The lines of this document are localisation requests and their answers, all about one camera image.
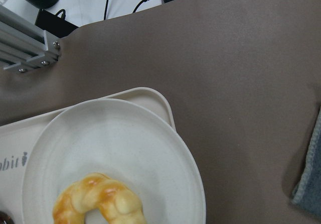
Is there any cream rabbit tray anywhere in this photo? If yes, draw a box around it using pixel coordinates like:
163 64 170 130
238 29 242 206
1 87 175 223

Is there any grey folded cloth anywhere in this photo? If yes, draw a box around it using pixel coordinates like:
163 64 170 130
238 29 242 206
291 114 320 218

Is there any black power adapter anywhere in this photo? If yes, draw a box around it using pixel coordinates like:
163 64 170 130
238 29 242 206
35 9 79 38

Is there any aluminium frame post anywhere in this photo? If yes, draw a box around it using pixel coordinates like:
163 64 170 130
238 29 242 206
1 6 60 73

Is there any cream round plate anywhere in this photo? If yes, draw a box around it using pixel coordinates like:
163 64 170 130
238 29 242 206
22 99 206 223

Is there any braided glazed donut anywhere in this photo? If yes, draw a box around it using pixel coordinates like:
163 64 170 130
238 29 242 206
52 173 146 223

